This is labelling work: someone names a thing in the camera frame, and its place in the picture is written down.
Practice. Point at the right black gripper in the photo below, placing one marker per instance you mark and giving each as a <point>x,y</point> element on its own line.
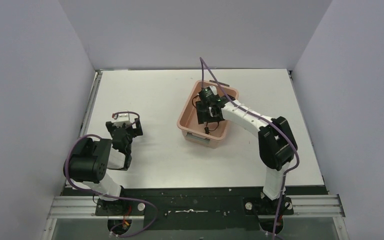
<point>206,115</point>

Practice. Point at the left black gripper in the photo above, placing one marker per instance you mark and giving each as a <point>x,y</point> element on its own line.
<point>134,130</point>

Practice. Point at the yellow black screwdriver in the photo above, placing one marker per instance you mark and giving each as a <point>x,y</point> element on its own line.
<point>206,129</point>

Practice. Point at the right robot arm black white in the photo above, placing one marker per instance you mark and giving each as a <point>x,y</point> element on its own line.
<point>276,144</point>

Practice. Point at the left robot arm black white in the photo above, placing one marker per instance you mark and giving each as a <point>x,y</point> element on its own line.
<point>90,160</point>

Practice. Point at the pink plastic bin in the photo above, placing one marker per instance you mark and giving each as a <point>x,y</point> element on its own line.
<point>188,122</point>

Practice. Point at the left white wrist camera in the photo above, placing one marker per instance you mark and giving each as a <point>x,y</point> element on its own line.
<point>121,119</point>

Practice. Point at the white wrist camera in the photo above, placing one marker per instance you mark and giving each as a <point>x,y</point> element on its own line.
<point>121,119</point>
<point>211,89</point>

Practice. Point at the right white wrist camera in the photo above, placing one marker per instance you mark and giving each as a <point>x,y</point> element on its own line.
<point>211,89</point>

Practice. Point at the aluminium left side rail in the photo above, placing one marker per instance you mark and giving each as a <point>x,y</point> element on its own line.
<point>90,104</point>

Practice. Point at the aluminium rail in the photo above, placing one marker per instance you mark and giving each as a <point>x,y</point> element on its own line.
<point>90,104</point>
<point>299,206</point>

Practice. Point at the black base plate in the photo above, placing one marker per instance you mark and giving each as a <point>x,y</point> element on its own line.
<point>198,222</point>

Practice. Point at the aluminium front rail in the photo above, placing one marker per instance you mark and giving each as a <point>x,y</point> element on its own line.
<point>299,206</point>

